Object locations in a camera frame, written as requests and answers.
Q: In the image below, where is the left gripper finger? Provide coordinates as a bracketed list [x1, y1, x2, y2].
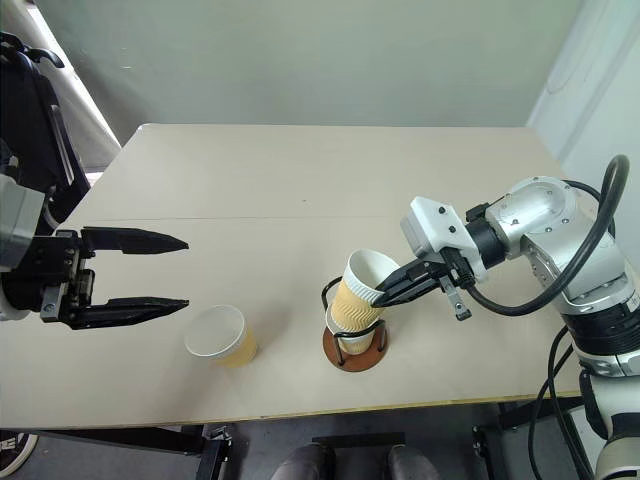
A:
[64, 297, 191, 331]
[81, 226, 190, 257]

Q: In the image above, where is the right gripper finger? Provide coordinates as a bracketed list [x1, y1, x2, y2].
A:
[378, 260, 433, 295]
[373, 277, 445, 308]

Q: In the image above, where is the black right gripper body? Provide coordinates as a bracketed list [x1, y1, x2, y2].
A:
[410, 248, 474, 322]

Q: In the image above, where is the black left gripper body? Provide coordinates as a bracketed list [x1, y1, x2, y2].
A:
[1, 228, 97, 324]

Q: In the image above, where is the brown ribbed paper cup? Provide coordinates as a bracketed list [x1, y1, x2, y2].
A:
[324, 309, 377, 357]
[330, 248, 402, 334]
[183, 304, 259, 370]

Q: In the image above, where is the dark rounded shape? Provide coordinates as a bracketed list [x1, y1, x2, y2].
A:
[383, 443, 442, 480]
[271, 443, 337, 480]

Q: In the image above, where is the black and white sneaker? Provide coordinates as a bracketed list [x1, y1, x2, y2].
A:
[0, 431, 40, 477]

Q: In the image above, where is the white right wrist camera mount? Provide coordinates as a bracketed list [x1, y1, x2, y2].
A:
[399, 196, 489, 284]

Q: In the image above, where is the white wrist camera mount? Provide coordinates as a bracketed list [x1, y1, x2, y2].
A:
[399, 196, 489, 284]
[0, 174, 47, 322]

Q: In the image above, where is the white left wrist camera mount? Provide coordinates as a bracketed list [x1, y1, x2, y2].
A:
[0, 174, 47, 322]

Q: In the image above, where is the black wire cup holder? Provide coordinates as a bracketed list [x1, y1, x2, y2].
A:
[320, 277, 393, 374]

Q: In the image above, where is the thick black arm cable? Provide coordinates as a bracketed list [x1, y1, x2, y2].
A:
[462, 153, 631, 316]

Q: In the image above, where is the thin black hanging cable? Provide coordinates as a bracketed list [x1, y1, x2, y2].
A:
[530, 325, 576, 480]
[548, 343, 597, 480]

